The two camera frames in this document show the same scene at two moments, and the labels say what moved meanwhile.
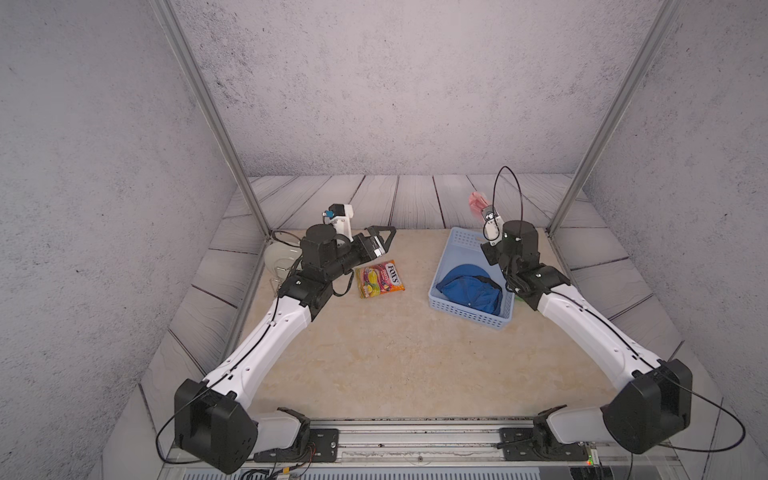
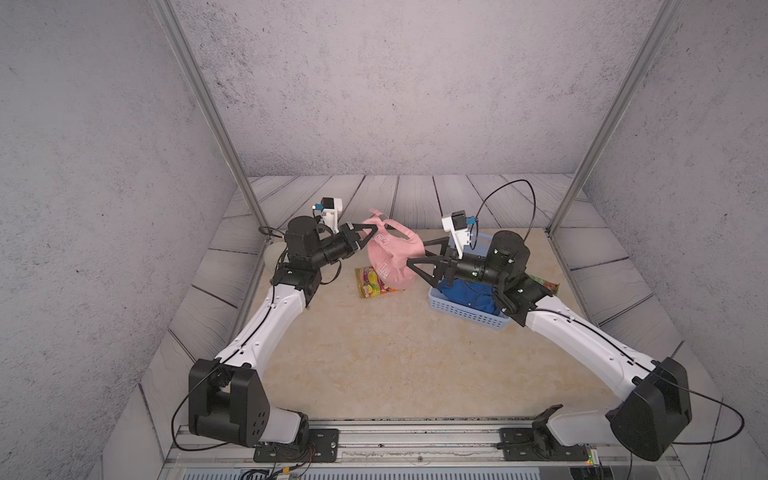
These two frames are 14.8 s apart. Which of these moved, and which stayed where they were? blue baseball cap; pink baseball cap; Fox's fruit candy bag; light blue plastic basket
Moved: pink baseball cap
Stayed: light blue plastic basket; blue baseball cap; Fox's fruit candy bag
